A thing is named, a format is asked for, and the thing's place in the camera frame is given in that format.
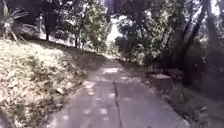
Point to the grey concrete path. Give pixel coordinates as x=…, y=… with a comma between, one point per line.
x=133, y=106

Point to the row of trees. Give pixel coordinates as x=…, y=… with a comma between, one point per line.
x=160, y=33

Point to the dry grass slope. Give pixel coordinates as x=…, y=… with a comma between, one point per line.
x=30, y=73

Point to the leaf-strewn earth verge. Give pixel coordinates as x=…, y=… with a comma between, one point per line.
x=196, y=106

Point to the spiky-leaved plant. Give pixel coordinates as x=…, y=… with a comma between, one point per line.
x=7, y=21

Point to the low stone wall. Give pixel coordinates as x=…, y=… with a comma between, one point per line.
x=164, y=80

